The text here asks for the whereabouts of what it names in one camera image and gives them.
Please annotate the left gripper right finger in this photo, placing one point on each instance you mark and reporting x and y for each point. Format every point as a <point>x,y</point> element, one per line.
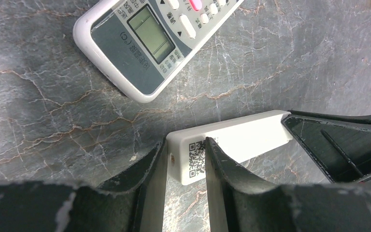
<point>240,201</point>

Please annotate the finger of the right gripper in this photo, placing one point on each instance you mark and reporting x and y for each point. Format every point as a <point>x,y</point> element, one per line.
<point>339,145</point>

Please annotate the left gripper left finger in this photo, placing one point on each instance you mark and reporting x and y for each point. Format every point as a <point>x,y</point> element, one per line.
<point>131,201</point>

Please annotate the long white remote control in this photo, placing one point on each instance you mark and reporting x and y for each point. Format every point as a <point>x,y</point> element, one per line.
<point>241,138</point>

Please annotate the short white remote control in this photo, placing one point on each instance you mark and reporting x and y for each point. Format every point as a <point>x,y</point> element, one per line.
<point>141,45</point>

